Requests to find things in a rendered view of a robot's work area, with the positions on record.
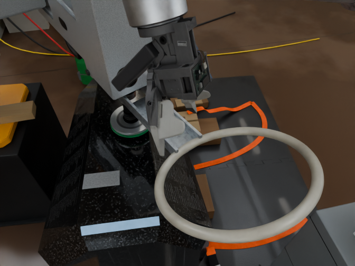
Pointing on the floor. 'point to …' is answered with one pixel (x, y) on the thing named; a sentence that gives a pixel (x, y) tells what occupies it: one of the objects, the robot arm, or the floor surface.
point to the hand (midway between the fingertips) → (177, 132)
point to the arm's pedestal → (323, 240)
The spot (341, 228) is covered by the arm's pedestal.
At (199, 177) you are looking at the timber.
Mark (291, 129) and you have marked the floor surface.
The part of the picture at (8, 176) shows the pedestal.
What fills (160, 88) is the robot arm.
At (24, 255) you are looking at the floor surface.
